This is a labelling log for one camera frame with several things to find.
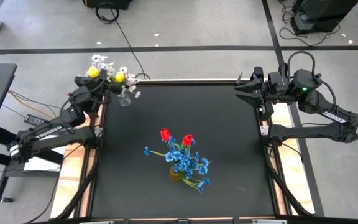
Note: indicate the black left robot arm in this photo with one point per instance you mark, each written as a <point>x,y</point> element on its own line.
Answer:
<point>51,138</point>

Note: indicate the yellow artificial tulip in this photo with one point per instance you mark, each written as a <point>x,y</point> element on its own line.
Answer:
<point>119,76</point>
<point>93,72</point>

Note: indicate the blue artificial flower bunch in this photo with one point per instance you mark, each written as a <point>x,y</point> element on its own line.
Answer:
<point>202,170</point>
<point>172,155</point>

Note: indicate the clear glass vase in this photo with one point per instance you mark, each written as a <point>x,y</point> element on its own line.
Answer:
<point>125,100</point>

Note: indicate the white floor panel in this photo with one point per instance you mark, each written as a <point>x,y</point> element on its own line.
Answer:
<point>42,165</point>

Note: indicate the silver metal bracket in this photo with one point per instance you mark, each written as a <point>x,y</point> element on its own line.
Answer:
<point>269,221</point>
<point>96,222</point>

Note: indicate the black power adapter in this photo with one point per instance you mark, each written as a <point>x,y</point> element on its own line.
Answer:
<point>36,119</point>

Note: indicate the black equipment case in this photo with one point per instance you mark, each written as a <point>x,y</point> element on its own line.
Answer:
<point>322,12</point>

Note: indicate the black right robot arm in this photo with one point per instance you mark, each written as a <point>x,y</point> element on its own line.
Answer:
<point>309,132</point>

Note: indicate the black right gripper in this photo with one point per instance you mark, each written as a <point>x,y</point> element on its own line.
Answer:
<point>266,90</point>

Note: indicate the small black clamp post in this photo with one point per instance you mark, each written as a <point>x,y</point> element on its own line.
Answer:
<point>239,77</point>

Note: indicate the yellow ribbed glass vase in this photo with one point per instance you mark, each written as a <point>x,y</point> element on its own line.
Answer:
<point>174,177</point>

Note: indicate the red artificial tulip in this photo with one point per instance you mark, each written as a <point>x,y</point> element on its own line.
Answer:
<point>187,140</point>
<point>165,134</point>

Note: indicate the black box on floor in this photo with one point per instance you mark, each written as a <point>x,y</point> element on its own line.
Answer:
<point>89,3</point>

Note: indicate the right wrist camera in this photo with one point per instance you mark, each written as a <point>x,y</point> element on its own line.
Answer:
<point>258,74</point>

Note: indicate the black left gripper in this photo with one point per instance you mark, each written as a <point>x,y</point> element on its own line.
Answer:
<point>89,85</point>

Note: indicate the black aluminium table frame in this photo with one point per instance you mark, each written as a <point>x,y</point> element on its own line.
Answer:
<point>89,202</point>

